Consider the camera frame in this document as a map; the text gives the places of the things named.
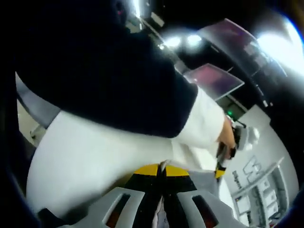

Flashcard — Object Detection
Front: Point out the person's left hand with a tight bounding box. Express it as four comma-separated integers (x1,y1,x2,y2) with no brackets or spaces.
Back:
217,118,236,160

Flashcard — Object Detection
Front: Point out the grey metal shelving unit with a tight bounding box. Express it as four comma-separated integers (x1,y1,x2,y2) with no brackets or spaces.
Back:
231,156,289,228

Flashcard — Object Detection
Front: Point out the row of white storage bins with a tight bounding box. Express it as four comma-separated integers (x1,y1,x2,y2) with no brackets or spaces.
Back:
235,175,281,224

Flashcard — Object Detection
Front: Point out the curved computer monitor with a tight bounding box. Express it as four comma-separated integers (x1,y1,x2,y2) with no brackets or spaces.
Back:
182,63,245,100

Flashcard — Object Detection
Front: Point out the large overhead screen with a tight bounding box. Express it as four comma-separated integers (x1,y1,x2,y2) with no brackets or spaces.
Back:
197,18,289,76

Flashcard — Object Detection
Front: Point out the person's dark jacket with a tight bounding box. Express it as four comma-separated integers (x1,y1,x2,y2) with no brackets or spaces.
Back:
0,0,167,114

